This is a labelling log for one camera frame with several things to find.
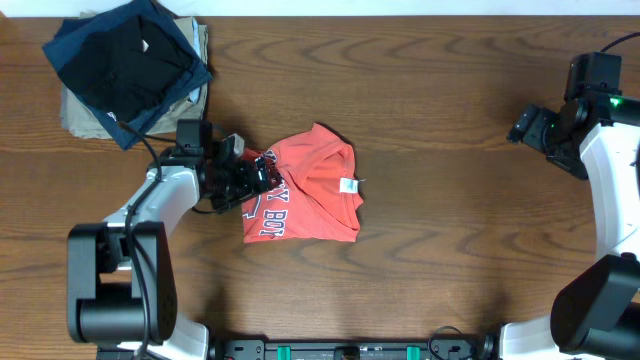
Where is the navy blue folded garment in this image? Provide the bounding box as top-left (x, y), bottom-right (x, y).
top-left (43, 0), bottom-right (212, 150)

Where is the light blue folded garment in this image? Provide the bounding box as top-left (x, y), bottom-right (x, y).
top-left (187, 29), bottom-right (203, 104)

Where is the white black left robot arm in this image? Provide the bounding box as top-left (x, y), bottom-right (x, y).
top-left (67, 135), bottom-right (281, 359)

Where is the red printed t-shirt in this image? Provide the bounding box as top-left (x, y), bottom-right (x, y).
top-left (242, 123), bottom-right (363, 243)

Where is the black folded garment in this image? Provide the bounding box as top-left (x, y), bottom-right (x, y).
top-left (58, 16), bottom-right (194, 122)

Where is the khaki folded garment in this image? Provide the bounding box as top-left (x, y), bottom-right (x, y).
top-left (60, 17), bottom-right (209, 139)

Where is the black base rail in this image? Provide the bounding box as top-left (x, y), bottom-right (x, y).
top-left (207, 336), bottom-right (497, 360)

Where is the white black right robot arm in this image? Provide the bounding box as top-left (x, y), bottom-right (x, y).
top-left (497, 94), bottom-right (639, 359)

